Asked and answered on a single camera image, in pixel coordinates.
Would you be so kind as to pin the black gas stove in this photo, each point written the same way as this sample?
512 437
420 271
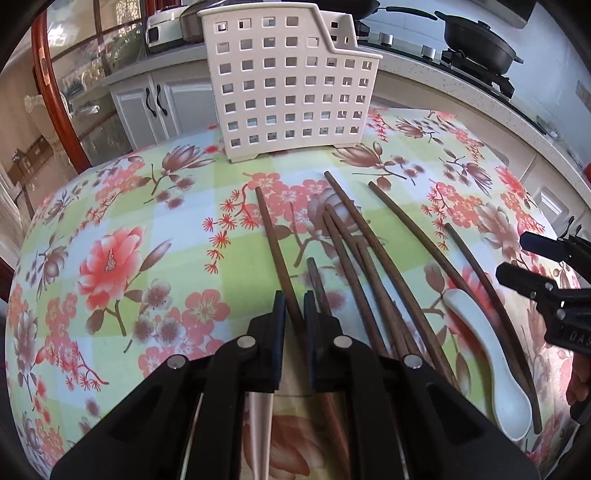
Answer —
452 62

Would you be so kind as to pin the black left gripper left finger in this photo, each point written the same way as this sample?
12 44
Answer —
250 363

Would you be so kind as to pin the black lidded pot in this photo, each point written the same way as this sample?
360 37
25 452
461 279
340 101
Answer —
478 43

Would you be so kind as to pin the white rice cooker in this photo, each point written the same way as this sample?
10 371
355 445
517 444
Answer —
163 28

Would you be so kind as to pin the black frying pan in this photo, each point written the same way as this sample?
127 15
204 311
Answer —
361 9

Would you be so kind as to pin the white perforated utensil basket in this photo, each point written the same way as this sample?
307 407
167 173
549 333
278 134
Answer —
286 75

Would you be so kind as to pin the red wooden door frame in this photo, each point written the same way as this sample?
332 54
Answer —
50 92

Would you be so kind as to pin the right hand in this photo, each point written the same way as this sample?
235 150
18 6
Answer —
579 384

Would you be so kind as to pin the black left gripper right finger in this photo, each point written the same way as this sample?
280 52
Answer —
342 365

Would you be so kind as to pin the white kitchen cabinet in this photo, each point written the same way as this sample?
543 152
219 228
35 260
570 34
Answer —
164 96

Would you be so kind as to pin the white ceramic spoon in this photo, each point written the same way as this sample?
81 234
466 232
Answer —
259 415
511 406

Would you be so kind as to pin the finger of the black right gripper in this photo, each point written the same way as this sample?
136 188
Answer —
530 285
558 250

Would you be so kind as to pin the white ornate chair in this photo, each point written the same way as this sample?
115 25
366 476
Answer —
36 108

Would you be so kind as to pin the silver rice cooker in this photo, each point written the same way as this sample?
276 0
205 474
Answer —
190 22

